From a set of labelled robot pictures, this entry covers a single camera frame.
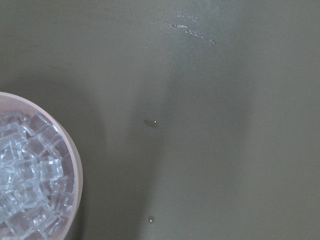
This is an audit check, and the pink bowl of ice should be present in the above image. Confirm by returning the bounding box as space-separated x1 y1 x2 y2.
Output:
0 92 83 240

